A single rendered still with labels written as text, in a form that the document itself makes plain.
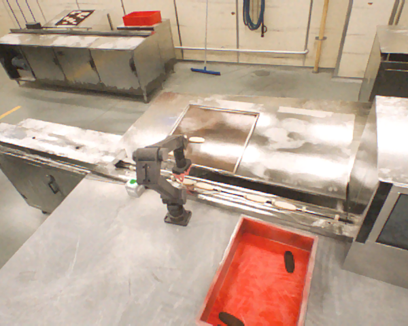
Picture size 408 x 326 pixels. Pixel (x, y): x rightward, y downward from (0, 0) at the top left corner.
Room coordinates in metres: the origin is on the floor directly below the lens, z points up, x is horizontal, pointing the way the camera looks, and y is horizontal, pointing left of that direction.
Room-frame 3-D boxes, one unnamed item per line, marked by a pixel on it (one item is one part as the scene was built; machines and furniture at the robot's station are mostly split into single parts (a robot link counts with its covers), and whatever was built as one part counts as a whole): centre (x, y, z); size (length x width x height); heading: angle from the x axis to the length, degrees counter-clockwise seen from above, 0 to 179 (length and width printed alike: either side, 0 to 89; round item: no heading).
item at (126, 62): (4.99, 1.76, 0.51); 3.00 x 1.26 x 1.03; 61
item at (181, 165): (1.09, 0.12, 0.99); 0.10 x 0.07 x 0.07; 152
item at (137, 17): (4.87, 0.69, 0.94); 0.51 x 0.36 x 0.13; 65
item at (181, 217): (0.88, 0.17, 0.86); 0.12 x 0.09 x 0.08; 67
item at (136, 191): (1.10, 0.40, 0.84); 0.08 x 0.08 x 0.11; 61
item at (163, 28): (4.87, 0.69, 0.44); 0.70 x 0.55 x 0.87; 61
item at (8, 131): (1.61, 1.07, 0.89); 1.25 x 0.18 x 0.09; 61
